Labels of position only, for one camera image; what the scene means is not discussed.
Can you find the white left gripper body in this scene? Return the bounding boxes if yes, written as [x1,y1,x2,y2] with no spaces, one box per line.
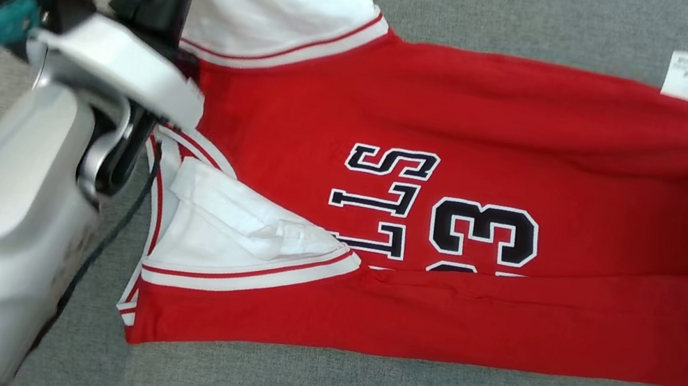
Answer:
[19,1,218,134]

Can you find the red basketball jersey number 23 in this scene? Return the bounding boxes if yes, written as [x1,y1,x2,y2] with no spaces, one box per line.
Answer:
[108,0,688,386]

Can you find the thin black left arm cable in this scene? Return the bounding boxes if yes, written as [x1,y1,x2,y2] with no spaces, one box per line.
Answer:
[10,120,167,386]

